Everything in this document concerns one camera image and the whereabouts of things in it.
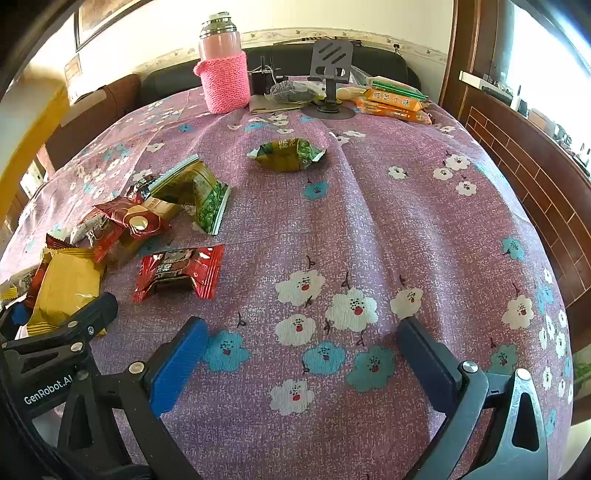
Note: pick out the purple floral tablecloth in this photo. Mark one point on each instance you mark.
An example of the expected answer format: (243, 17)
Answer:
(369, 230)

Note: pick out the small black metal object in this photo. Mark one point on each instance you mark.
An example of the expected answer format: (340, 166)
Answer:
(258, 83)

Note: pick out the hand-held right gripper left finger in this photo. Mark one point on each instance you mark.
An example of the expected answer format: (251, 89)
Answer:
(180, 364)

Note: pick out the cream snack packet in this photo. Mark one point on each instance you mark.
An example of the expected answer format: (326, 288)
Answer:
(351, 93)

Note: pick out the framed wall painting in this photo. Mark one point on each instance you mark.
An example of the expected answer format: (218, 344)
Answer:
(106, 18)

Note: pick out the brown paper notebook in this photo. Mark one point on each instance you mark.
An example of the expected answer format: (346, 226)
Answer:
(268, 108)

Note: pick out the orange biscuit packet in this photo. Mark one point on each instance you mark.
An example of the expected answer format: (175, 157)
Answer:
(392, 99)
(397, 114)

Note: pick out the green white biscuit packet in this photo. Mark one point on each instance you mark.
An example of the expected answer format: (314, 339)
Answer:
(397, 86)

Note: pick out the yellow cardboard box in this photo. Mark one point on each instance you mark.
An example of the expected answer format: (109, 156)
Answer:
(27, 152)

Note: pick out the brown wooden cabinet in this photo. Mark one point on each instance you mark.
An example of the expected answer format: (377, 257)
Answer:
(521, 166)

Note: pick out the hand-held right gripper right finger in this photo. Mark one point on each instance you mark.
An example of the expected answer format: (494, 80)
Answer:
(429, 369)

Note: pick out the red chocolate snack packet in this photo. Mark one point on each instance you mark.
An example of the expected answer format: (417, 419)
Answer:
(171, 270)

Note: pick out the large green snack packet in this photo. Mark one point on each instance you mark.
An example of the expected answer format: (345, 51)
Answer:
(207, 198)

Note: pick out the yellow snack packet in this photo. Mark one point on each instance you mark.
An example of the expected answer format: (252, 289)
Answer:
(69, 281)

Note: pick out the brown armchair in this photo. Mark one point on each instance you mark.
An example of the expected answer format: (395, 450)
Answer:
(101, 110)

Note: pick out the black sofa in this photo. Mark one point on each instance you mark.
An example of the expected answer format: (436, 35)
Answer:
(171, 78)

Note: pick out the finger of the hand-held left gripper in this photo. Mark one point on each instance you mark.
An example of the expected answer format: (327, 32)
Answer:
(21, 314)
(94, 314)

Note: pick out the red gold nougat packet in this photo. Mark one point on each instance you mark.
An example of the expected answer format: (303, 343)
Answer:
(106, 249)
(134, 219)

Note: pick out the clear bag of dark snacks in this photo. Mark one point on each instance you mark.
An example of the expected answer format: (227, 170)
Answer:
(291, 92)

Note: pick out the wall switch plate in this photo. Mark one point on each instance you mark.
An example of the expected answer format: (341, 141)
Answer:
(73, 69)

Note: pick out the dark red white snack packet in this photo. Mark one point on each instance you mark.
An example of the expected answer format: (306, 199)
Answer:
(141, 187)

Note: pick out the pink bottle with knitted sleeve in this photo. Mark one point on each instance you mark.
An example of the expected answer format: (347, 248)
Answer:
(224, 78)

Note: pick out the white plastic bag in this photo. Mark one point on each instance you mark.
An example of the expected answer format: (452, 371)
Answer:
(359, 76)

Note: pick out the dark grey phone stand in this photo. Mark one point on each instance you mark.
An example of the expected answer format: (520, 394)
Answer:
(330, 60)

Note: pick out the small green snack packet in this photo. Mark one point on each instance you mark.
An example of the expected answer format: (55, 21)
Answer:
(286, 154)

